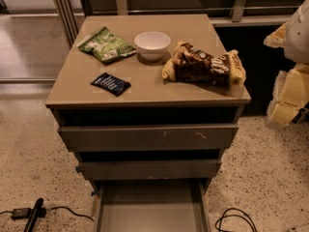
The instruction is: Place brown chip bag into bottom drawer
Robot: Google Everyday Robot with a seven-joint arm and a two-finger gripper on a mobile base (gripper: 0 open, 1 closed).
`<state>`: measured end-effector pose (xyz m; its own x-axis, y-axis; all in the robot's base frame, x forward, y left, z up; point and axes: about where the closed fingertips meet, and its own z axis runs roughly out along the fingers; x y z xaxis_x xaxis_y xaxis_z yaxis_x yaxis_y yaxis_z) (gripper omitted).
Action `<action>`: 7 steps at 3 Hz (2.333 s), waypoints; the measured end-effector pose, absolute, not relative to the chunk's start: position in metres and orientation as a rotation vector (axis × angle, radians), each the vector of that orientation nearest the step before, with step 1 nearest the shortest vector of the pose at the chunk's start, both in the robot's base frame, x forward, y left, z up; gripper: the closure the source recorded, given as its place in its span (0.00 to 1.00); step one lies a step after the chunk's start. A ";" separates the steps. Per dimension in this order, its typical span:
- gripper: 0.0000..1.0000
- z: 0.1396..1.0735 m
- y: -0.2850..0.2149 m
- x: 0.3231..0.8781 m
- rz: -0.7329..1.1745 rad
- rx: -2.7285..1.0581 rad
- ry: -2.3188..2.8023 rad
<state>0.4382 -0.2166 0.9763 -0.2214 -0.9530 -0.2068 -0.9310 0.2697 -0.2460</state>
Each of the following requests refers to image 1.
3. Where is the white bowl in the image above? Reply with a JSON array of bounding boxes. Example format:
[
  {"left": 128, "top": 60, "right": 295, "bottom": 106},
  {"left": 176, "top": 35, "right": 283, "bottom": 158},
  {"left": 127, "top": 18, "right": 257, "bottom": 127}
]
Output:
[{"left": 134, "top": 31, "right": 171, "bottom": 61}]

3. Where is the black bar on floor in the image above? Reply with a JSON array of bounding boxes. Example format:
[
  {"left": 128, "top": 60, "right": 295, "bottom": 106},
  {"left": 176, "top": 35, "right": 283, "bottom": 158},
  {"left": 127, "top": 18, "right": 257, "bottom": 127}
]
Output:
[{"left": 23, "top": 198, "right": 43, "bottom": 232}]

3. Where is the grey drawer cabinet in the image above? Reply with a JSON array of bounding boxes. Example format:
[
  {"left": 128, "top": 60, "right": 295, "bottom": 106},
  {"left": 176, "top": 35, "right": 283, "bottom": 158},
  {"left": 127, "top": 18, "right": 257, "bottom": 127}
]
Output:
[{"left": 44, "top": 14, "right": 252, "bottom": 232}]

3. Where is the black power adapter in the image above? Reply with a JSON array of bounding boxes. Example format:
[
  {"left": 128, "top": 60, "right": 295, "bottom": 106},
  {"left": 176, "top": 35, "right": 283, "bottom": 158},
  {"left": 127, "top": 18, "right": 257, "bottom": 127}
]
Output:
[{"left": 11, "top": 208, "right": 31, "bottom": 219}]

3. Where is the black cable on floor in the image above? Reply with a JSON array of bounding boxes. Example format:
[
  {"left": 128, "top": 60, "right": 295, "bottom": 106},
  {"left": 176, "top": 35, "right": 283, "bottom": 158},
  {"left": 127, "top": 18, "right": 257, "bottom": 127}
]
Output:
[{"left": 0, "top": 205, "right": 95, "bottom": 223}]

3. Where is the brown chip bag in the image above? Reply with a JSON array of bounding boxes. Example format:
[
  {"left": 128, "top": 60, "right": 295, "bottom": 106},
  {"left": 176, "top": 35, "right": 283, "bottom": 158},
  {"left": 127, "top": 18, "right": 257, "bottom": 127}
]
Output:
[{"left": 162, "top": 42, "right": 246, "bottom": 86}]

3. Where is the black looped cable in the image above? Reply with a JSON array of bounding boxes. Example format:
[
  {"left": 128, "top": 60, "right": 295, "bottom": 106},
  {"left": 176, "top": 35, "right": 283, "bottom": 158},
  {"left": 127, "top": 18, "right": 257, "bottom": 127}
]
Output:
[{"left": 214, "top": 207, "right": 258, "bottom": 232}]

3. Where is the grey object on floor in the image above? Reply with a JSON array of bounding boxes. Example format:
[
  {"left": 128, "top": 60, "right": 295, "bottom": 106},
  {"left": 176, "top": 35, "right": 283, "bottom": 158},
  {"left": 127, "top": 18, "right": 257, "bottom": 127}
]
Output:
[{"left": 293, "top": 102, "right": 309, "bottom": 124}]

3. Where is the dark blue snack packet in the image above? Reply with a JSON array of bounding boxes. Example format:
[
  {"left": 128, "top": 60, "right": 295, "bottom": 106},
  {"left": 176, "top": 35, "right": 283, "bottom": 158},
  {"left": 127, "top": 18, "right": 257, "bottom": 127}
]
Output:
[{"left": 91, "top": 72, "right": 131, "bottom": 97}]

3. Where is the grey middle drawer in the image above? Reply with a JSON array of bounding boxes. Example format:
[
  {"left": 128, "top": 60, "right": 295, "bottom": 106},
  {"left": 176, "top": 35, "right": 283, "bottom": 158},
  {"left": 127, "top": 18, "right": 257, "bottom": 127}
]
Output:
[{"left": 77, "top": 159, "right": 221, "bottom": 180}]

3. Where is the metal wall shelf frame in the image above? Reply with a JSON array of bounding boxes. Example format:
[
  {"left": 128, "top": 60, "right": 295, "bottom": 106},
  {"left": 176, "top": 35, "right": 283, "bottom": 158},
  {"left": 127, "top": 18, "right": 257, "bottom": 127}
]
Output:
[{"left": 54, "top": 0, "right": 304, "bottom": 43}]

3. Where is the green chip bag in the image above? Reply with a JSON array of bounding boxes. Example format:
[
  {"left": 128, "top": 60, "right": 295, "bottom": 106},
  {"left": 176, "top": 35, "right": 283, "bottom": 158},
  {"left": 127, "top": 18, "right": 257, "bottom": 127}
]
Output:
[{"left": 77, "top": 26, "right": 137, "bottom": 64}]

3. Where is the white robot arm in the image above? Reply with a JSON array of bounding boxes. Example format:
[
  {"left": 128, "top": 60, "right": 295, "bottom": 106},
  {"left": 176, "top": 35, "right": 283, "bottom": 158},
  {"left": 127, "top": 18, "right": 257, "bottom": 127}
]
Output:
[{"left": 264, "top": 0, "right": 309, "bottom": 129}]

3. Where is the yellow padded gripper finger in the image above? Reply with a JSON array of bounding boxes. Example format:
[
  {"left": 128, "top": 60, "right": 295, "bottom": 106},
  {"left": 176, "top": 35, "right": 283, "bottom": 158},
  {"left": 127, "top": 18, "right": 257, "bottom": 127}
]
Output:
[
  {"left": 267, "top": 64, "right": 309, "bottom": 126},
  {"left": 264, "top": 22, "right": 288, "bottom": 48}
]

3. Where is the grey open bottom drawer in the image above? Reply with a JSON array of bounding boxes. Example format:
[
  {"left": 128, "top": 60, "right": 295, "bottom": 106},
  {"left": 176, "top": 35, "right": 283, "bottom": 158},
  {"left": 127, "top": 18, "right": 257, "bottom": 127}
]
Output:
[{"left": 94, "top": 180, "right": 211, "bottom": 232}]

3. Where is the grey top drawer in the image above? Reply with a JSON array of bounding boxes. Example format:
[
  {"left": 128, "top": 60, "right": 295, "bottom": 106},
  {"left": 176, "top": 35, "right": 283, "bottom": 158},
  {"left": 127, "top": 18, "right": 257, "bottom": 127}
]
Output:
[{"left": 58, "top": 124, "right": 238, "bottom": 152}]

